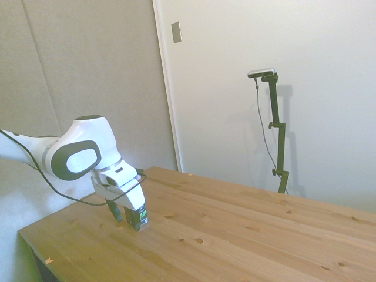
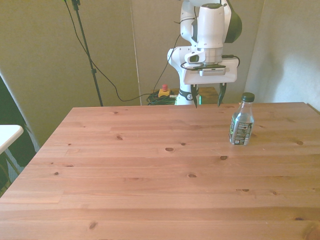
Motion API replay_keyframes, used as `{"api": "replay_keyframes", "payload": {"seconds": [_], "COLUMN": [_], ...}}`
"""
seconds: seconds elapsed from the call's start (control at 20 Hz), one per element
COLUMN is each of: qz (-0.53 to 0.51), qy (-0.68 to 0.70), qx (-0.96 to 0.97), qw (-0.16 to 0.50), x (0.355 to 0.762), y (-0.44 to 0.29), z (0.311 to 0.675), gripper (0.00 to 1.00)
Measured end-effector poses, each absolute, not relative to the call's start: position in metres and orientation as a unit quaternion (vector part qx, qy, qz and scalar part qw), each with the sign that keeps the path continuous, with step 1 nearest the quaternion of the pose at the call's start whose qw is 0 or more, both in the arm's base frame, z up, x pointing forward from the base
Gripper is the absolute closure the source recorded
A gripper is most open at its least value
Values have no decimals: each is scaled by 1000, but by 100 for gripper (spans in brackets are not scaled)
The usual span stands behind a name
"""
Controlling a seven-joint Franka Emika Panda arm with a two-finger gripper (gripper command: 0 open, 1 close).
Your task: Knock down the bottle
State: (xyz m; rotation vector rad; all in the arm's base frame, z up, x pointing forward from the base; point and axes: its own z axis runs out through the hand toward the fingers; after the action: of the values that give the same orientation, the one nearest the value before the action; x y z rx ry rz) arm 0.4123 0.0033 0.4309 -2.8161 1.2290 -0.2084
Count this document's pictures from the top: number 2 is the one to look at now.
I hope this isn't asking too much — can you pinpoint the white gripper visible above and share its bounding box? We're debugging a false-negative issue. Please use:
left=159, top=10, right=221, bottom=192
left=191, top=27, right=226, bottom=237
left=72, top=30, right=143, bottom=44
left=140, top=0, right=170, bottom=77
left=182, top=57, right=239, bottom=109

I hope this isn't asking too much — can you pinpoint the clear plastic bottle black cap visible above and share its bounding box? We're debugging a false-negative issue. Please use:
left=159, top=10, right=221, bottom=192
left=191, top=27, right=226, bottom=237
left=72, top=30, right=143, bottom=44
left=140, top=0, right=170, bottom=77
left=228, top=92, right=256, bottom=146

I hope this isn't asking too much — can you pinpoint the yellow emergency stop button box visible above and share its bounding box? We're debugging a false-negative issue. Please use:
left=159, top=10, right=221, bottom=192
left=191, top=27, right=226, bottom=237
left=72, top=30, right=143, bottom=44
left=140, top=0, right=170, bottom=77
left=158, top=84, right=172, bottom=99

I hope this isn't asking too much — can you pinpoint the white side table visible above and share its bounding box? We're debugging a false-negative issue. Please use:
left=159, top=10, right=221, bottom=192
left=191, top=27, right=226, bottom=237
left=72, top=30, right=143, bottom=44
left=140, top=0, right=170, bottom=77
left=0, top=124, right=24, bottom=156

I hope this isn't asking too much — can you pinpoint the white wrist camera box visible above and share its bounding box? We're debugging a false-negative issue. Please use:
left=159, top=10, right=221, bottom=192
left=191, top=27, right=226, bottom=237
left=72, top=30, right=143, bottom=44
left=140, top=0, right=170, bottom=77
left=199, top=68, right=228, bottom=77

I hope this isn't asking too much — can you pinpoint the coiled green black cable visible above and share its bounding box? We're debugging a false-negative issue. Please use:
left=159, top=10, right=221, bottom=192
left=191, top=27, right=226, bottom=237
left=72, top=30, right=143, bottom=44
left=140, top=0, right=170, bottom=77
left=146, top=92, right=179, bottom=106

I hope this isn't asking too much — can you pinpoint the black cable along wall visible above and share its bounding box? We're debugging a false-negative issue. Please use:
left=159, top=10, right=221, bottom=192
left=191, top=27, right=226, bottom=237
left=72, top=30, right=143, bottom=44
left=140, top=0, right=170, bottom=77
left=64, top=0, right=181, bottom=102

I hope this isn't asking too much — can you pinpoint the black camera stand pole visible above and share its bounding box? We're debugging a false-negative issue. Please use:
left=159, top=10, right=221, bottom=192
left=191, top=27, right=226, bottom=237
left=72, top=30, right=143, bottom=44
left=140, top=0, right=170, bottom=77
left=63, top=0, right=104, bottom=107

